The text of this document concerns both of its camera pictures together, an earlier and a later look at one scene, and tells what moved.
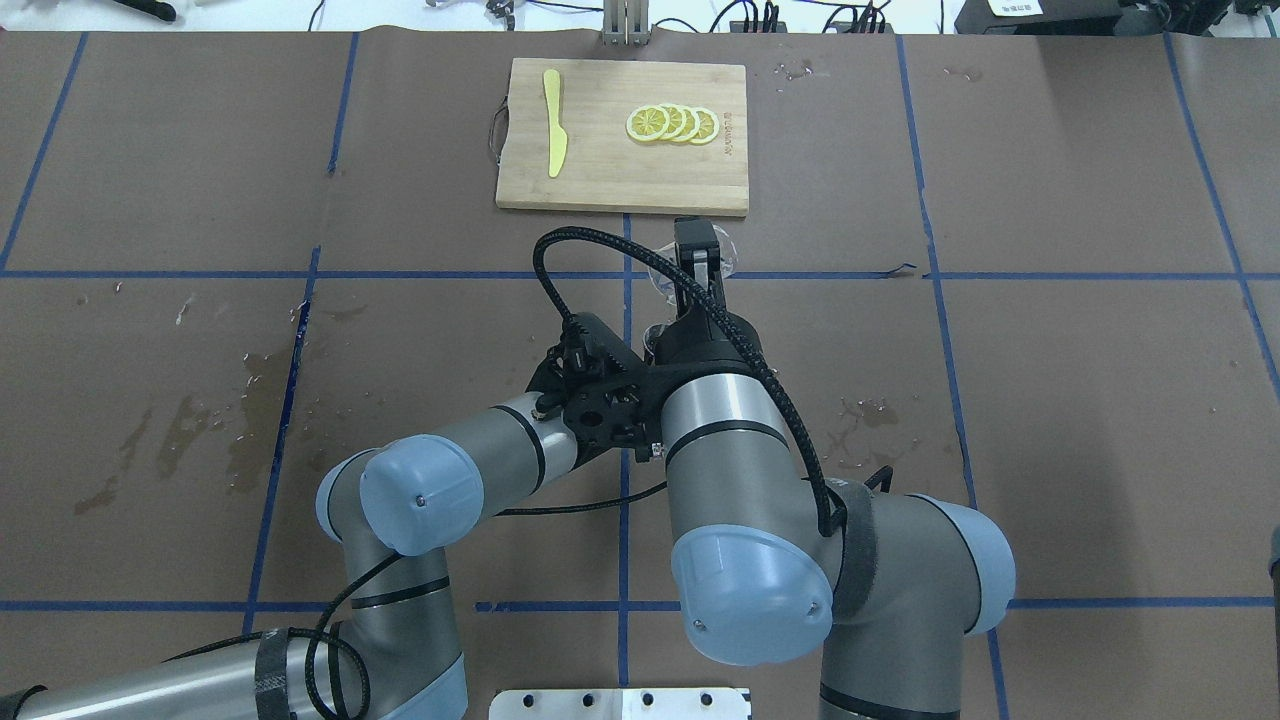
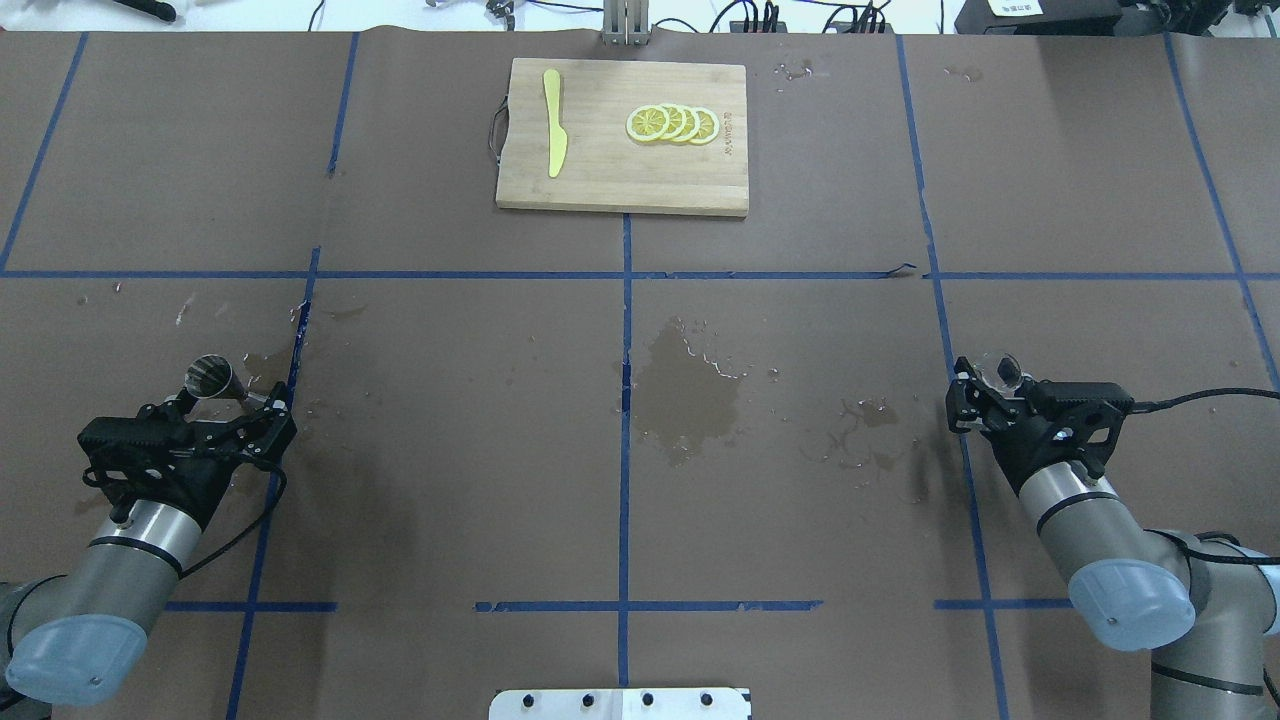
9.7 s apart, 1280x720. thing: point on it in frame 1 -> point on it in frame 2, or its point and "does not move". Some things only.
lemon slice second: x=692 y=124 does not move
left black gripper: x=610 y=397 -> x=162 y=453
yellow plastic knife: x=558 y=139 does not move
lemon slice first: x=708 y=126 does not move
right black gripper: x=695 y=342 -> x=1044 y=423
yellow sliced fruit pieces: x=677 y=122 does not move
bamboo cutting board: x=602 y=165 does not move
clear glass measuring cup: x=662 y=279 -> x=1002 y=370
